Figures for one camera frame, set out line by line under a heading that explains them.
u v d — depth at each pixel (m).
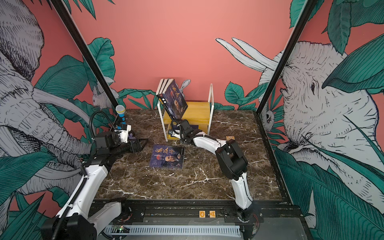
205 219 0.73
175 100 0.84
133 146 0.69
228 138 1.04
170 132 0.84
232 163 0.53
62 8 0.70
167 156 0.93
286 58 0.88
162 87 0.77
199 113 0.92
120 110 0.88
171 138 0.98
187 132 0.74
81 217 0.40
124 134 0.70
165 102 0.76
